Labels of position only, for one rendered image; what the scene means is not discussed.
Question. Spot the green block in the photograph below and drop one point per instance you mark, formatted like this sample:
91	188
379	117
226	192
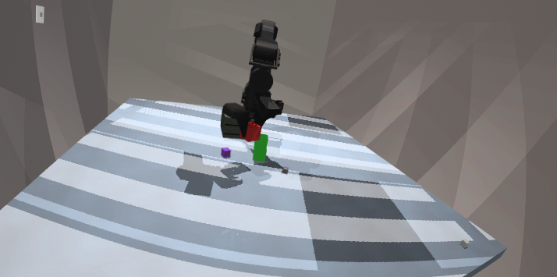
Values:
259	155
262	143

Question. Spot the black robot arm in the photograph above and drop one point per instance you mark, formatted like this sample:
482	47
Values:
264	51

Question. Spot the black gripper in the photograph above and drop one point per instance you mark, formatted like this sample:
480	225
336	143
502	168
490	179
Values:
241	113

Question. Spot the red block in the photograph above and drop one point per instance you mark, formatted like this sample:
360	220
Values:
253	132

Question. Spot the small purple block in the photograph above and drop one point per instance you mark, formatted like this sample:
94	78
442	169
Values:
225	152

